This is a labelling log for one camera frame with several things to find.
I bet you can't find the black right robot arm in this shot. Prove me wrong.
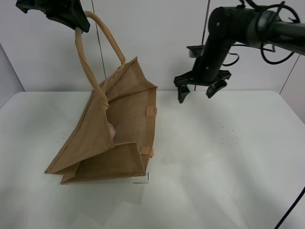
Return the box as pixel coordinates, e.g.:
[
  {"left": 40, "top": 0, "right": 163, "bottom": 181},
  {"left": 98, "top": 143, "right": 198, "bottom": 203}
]
[{"left": 174, "top": 0, "right": 305, "bottom": 103}]

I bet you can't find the brown linen tote bag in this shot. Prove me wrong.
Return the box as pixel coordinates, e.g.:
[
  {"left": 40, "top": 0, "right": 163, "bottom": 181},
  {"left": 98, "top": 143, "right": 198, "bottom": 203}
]
[{"left": 45, "top": 11, "right": 157, "bottom": 184}]

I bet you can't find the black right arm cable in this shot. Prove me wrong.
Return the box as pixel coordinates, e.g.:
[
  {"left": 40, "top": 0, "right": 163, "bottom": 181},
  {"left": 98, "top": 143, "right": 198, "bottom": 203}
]
[{"left": 223, "top": 0, "right": 301, "bottom": 67}]

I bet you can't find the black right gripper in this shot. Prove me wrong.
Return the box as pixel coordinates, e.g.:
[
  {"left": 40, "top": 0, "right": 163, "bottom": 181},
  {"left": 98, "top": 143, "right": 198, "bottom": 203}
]
[{"left": 174, "top": 70, "right": 232, "bottom": 104}]

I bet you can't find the pink peach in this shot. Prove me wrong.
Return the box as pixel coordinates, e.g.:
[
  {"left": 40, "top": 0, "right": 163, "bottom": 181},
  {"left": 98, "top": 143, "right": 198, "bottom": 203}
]
[{"left": 108, "top": 123, "right": 116, "bottom": 139}]

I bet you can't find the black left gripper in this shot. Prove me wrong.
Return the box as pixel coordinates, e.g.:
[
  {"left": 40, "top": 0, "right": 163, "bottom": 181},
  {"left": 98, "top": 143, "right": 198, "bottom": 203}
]
[{"left": 16, "top": 0, "right": 90, "bottom": 32}]

